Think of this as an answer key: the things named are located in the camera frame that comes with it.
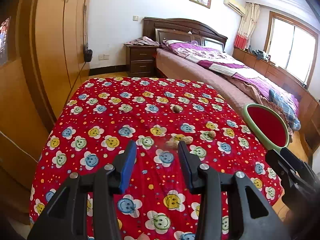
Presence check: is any small peanut shell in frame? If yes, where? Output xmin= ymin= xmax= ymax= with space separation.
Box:
xmin=208 ymin=131 xmax=216 ymax=139

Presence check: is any clothes pile on cabinet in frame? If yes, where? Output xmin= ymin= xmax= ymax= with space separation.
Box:
xmin=252 ymin=49 xmax=270 ymax=61

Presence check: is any red white curtain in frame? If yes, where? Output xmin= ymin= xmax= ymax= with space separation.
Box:
xmin=234 ymin=3 xmax=260 ymax=50

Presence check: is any purple white quilt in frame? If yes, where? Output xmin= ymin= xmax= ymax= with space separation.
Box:
xmin=162 ymin=40 xmax=298 ymax=111

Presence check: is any black bag hanging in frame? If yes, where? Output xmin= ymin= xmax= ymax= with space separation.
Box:
xmin=84 ymin=46 xmax=93 ymax=62

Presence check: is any blue plaid pillow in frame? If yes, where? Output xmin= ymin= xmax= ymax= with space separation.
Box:
xmin=268 ymin=89 xmax=301 ymax=131

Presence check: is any double peanut shell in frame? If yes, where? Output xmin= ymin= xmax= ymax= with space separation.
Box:
xmin=165 ymin=136 xmax=193 ymax=149

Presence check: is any round walnut shell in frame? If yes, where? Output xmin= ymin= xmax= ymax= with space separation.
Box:
xmin=172 ymin=105 xmax=183 ymax=113

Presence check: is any folded cloth on nightstand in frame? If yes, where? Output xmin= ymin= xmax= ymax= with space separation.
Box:
xmin=124 ymin=36 xmax=159 ymax=47

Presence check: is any dark wooden bed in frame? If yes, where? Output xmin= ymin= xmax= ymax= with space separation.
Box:
xmin=143 ymin=17 xmax=301 ymax=131

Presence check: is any white air conditioner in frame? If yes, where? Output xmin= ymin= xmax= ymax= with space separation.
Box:
xmin=223 ymin=0 xmax=246 ymax=16

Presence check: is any wooden framed window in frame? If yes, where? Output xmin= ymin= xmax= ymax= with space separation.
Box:
xmin=264 ymin=11 xmax=319 ymax=88

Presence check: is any red bin with green rim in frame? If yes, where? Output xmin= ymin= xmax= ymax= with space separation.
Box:
xmin=242 ymin=103 xmax=289 ymax=153

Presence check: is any wooden wardrobe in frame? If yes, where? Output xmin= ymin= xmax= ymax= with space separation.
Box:
xmin=1 ymin=0 xmax=89 ymax=225

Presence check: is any low wooden window cabinet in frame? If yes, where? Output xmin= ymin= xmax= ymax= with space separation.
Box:
xmin=232 ymin=47 xmax=319 ymax=157

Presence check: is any dark wooden nightstand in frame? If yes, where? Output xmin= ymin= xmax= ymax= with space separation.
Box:
xmin=125 ymin=45 xmax=159 ymax=77

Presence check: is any red smiley flower tablecloth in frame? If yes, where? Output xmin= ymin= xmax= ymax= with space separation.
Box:
xmin=29 ymin=77 xmax=283 ymax=239

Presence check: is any wall power socket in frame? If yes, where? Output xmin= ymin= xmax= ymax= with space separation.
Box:
xmin=98 ymin=54 xmax=110 ymax=61

